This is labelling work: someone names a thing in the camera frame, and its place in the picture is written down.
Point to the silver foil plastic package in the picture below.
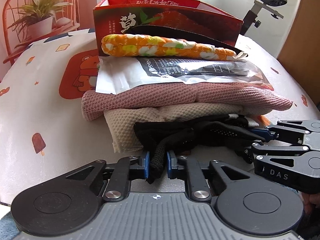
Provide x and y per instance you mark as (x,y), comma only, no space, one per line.
(120,74)

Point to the beige waffle towel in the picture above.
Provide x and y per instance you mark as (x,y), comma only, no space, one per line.
(121,121)

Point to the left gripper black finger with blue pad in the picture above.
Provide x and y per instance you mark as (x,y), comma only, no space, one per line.
(70,201)
(239,203)

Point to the red wire chair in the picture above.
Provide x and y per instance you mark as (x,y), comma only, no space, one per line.
(60,23)

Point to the red strawberry cardboard box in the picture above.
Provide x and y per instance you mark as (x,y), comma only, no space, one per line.
(191,20)

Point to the person's hand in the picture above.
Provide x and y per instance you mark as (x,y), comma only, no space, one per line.
(310,202)

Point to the pink waffle towel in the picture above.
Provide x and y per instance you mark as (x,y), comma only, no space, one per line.
(94,104)

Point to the potted plant white pot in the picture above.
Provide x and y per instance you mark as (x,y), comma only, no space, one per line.
(36,11)

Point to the black mesh fabric item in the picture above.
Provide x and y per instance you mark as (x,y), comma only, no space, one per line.
(229,130)

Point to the white cartoon print tablecloth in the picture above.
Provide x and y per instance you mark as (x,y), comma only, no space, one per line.
(43,132)

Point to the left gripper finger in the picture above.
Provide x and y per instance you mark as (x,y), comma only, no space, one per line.
(280,133)
(255,149)

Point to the black exercise bike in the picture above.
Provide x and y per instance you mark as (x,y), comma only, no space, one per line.
(251,16)

